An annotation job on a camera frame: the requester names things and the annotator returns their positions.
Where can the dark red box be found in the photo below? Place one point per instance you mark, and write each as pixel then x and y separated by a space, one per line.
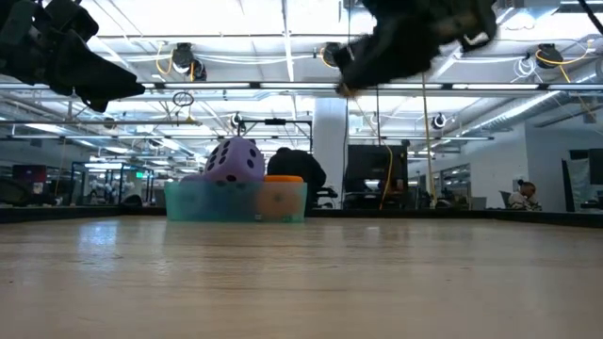
pixel 28 173

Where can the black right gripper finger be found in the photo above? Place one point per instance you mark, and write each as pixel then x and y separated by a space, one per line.
pixel 381 56

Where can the teal translucent plastic bin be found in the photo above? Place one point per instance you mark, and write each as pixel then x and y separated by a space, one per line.
pixel 188 202

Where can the large orange foam die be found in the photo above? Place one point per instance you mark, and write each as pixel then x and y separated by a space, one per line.
pixel 282 178

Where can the person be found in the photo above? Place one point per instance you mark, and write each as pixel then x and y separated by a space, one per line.
pixel 524 201
pixel 297 165

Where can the dark framed work station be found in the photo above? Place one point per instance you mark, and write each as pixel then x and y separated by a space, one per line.
pixel 113 164

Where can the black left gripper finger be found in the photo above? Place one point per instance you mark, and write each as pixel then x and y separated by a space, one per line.
pixel 96 105
pixel 85 70

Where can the white square pillar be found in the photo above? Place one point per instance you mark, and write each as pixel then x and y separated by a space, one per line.
pixel 330 122

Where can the large purple foam die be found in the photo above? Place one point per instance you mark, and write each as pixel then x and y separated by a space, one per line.
pixel 235 155
pixel 193 178

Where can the black gantry frame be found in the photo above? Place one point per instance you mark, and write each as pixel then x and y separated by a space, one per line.
pixel 275 121

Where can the black monitor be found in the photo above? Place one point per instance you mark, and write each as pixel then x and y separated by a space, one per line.
pixel 372 162

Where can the long ceiling light strip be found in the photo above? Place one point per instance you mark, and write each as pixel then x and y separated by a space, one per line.
pixel 212 85

